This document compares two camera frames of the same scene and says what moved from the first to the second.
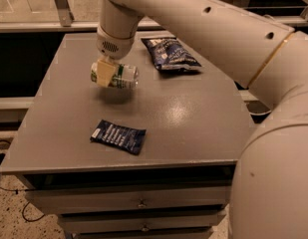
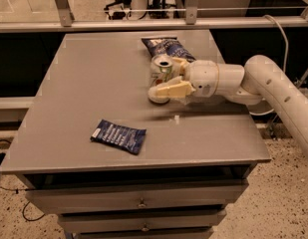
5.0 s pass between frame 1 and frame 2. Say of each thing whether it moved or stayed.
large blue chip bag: stayed
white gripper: moved
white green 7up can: moved
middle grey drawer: stayed
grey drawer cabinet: stayed
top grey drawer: stayed
